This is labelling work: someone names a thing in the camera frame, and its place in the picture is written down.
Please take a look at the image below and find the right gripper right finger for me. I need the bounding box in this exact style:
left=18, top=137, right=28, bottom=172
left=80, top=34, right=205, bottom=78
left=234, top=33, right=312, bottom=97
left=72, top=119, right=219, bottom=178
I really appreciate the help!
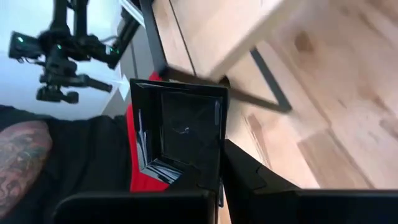
left=222, top=139, right=301, bottom=224

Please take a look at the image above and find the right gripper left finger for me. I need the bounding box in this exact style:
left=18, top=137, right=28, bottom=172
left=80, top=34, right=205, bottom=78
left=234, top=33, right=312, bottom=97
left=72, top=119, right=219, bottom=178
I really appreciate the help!
left=169, top=167, right=222, bottom=208

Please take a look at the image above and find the black square plate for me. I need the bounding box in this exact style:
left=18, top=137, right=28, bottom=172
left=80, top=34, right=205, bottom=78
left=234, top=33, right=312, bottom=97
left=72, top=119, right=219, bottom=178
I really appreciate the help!
left=129, top=78, right=230, bottom=190

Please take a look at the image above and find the wooden shelf with black frame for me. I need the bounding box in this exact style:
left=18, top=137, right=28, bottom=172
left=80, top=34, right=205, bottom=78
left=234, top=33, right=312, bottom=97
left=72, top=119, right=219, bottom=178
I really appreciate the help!
left=139, top=0, right=294, bottom=113

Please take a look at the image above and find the person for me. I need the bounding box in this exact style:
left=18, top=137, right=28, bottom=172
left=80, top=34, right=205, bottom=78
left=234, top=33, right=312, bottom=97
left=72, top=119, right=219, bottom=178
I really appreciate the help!
left=0, top=104, right=133, bottom=224

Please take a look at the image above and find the person's forearm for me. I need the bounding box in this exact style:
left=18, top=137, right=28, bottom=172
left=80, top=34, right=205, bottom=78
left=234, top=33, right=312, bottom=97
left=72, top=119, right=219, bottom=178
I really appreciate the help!
left=0, top=120, right=53, bottom=218

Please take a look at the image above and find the red fabric item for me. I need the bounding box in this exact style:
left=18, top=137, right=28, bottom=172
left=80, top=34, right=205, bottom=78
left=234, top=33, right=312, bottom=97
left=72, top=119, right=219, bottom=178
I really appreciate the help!
left=126, top=72, right=170, bottom=193

